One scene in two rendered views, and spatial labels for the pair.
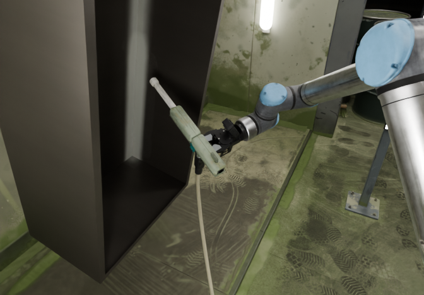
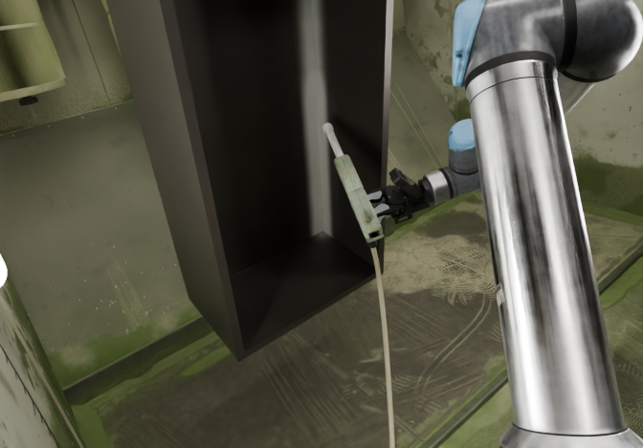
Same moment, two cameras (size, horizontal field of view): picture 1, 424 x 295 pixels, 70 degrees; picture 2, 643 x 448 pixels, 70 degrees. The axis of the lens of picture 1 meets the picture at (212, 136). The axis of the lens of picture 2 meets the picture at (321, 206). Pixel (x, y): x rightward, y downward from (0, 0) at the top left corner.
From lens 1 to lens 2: 0.47 m
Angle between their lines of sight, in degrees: 28
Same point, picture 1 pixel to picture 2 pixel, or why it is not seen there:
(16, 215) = not seen: hidden behind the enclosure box
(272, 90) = (462, 128)
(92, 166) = (203, 202)
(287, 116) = (617, 200)
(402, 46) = (461, 27)
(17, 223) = not seen: hidden behind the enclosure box
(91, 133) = (195, 164)
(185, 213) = (400, 324)
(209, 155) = (362, 213)
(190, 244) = (393, 365)
